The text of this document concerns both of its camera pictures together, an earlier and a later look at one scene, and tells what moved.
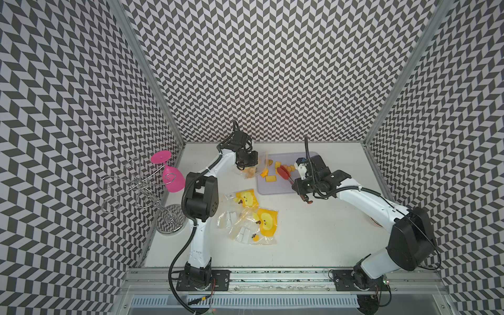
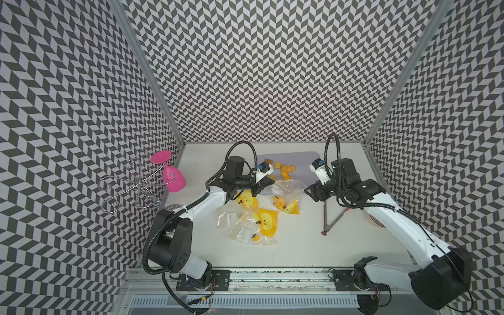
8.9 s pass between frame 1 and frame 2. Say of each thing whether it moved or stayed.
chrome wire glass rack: stayed
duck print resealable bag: moved
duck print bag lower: stayed
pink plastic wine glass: stayed
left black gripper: moved
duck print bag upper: stayed
